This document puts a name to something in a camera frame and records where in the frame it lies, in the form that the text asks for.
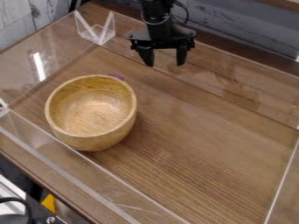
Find black device with yellow label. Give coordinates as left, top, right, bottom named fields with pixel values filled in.
left=25, top=194, right=67, bottom=224

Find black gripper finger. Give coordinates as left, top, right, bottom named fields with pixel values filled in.
left=176, top=45, right=188, bottom=66
left=138, top=46, right=155, bottom=67

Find purple eggplant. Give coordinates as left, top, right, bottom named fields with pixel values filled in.
left=108, top=73, right=124, bottom=81

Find brown wooden bowl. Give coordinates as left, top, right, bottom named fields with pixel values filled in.
left=44, top=74, right=138, bottom=151

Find clear acrylic corner bracket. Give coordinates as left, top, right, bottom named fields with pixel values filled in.
left=73, top=10, right=116, bottom=46

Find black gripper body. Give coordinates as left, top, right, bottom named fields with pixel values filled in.
left=127, top=24, right=196, bottom=50

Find clear acrylic tray walls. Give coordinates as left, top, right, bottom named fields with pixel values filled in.
left=0, top=16, right=299, bottom=224

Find black cable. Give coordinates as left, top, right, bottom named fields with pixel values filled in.
left=0, top=197, right=35, bottom=224

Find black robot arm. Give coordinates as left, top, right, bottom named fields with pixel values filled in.
left=127, top=0, right=196, bottom=67

